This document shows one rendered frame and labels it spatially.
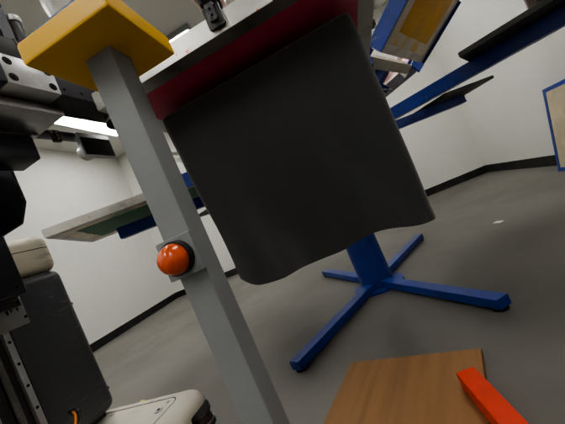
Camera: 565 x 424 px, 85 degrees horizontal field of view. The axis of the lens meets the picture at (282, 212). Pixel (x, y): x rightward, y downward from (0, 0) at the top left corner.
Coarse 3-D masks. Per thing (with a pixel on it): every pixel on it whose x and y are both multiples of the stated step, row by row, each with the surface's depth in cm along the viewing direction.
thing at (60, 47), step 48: (96, 0) 33; (48, 48) 35; (96, 48) 38; (144, 48) 41; (144, 96) 41; (144, 144) 38; (144, 192) 39; (192, 240) 37; (192, 288) 39; (240, 336) 39; (240, 384) 38
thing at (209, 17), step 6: (204, 0) 53; (210, 0) 53; (204, 6) 53; (210, 6) 53; (216, 6) 54; (204, 12) 54; (210, 12) 53; (216, 12) 53; (204, 18) 54; (210, 18) 53; (216, 18) 53; (222, 18) 54; (210, 24) 54; (216, 24) 54; (222, 24) 54; (210, 30) 54
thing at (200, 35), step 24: (240, 0) 53; (264, 0) 52; (288, 0) 54; (360, 0) 62; (240, 24) 54; (360, 24) 71; (192, 48) 56; (216, 48) 58; (168, 72) 59; (96, 96) 61
